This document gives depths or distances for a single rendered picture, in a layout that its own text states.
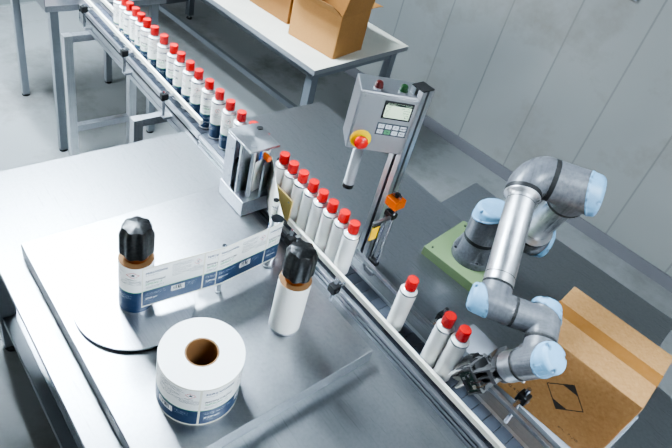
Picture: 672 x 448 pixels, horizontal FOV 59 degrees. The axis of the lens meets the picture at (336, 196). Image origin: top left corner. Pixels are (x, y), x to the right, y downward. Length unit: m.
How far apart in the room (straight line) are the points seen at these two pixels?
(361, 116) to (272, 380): 0.73
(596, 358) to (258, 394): 0.85
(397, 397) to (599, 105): 2.62
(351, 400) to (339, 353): 0.13
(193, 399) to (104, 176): 1.02
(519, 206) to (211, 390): 0.86
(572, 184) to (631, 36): 2.23
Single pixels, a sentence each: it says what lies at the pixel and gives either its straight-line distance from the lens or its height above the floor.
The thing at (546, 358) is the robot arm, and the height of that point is 1.25.
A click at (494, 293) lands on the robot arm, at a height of 1.26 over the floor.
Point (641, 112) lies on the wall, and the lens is 3.85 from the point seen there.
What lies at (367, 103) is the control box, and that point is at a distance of 1.62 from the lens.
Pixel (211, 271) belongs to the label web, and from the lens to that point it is 1.67.
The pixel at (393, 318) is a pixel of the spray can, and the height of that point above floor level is 0.94.
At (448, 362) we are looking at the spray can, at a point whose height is 0.97.
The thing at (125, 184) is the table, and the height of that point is 0.83.
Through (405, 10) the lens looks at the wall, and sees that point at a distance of 4.53.
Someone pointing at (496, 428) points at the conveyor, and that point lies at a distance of 1.73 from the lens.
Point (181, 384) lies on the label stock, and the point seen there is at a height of 1.03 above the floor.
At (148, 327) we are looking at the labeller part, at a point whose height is 0.89.
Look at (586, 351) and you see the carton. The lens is 1.69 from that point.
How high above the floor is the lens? 2.21
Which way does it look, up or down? 38 degrees down
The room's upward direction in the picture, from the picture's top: 16 degrees clockwise
